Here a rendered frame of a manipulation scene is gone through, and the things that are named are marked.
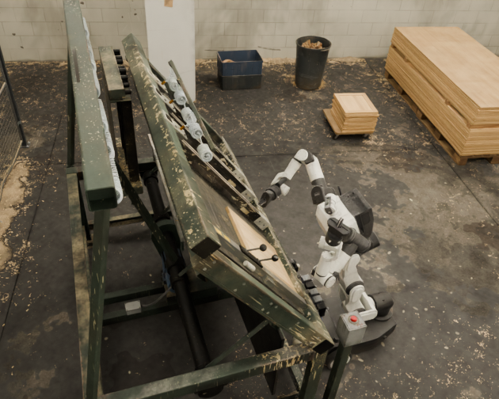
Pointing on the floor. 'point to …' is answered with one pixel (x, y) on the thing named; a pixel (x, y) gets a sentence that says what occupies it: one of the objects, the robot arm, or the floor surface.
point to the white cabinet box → (172, 38)
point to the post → (337, 371)
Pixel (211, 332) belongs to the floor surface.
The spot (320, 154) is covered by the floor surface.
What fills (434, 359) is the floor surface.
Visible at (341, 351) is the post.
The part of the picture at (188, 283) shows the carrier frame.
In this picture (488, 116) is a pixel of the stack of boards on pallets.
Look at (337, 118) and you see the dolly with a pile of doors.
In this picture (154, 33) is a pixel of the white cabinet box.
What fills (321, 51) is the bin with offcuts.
